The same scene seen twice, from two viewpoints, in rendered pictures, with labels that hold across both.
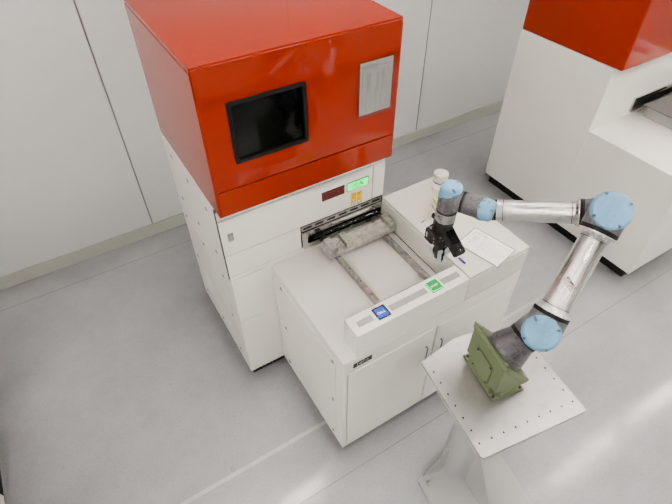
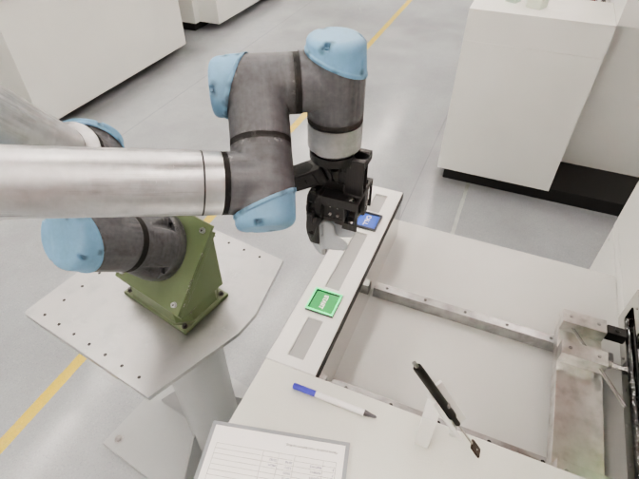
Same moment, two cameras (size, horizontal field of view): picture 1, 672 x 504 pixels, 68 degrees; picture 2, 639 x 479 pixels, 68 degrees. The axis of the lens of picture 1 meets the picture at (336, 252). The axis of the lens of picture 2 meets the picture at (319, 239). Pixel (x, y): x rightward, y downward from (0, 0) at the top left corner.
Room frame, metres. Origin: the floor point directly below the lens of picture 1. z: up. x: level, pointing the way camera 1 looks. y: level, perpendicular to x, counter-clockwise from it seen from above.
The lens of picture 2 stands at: (1.78, -0.74, 1.66)
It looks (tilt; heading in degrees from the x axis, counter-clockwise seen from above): 43 degrees down; 144
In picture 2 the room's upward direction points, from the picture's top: straight up
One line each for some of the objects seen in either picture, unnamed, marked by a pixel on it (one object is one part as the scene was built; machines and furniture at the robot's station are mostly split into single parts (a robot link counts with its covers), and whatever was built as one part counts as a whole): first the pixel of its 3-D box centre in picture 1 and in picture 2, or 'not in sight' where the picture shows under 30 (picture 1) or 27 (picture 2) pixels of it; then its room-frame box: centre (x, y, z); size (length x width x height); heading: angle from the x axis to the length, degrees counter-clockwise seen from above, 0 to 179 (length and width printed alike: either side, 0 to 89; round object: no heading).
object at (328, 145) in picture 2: (445, 215); (336, 133); (1.33, -0.39, 1.33); 0.08 x 0.08 x 0.05
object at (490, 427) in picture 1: (493, 389); (172, 306); (0.97, -0.60, 0.75); 0.45 x 0.44 x 0.13; 23
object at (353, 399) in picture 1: (390, 323); not in sight; (1.55, -0.28, 0.41); 0.97 x 0.64 x 0.82; 121
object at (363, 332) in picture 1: (407, 309); (345, 282); (1.25, -0.29, 0.89); 0.55 x 0.09 x 0.14; 121
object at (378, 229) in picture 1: (359, 237); (575, 398); (1.71, -0.11, 0.87); 0.36 x 0.08 x 0.03; 121
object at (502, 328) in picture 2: (355, 276); (484, 322); (1.48, -0.08, 0.84); 0.50 x 0.02 x 0.03; 31
